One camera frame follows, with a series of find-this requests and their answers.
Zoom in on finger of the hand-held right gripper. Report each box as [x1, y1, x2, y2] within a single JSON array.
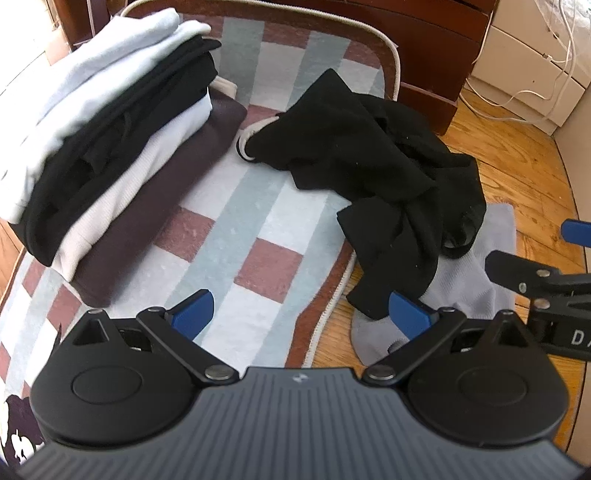
[[485, 250, 591, 301], [561, 219, 591, 244]]

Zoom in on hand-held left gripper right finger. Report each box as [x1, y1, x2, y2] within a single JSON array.
[[362, 291, 543, 386]]

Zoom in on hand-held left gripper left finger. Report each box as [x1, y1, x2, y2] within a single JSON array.
[[60, 290, 236, 385]]

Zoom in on black sweater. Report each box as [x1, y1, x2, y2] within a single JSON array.
[[235, 68, 488, 321]]

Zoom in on grey garment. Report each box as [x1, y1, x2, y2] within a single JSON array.
[[350, 203, 517, 367]]

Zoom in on checked rug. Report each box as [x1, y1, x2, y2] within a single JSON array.
[[0, 0, 402, 416]]

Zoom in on white folded garment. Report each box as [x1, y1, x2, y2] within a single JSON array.
[[51, 88, 213, 283]]

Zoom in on cream drawer cabinet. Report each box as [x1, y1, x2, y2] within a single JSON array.
[[464, 0, 591, 137]]

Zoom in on black folded garment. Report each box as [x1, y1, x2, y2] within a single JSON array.
[[9, 37, 222, 267]]

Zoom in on cream folded cloth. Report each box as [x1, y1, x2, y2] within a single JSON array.
[[210, 76, 238, 100]]

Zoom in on dark wooden dresser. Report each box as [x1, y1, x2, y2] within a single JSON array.
[[272, 0, 499, 137]]

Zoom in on white cable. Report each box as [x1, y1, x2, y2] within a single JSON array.
[[464, 0, 585, 123]]

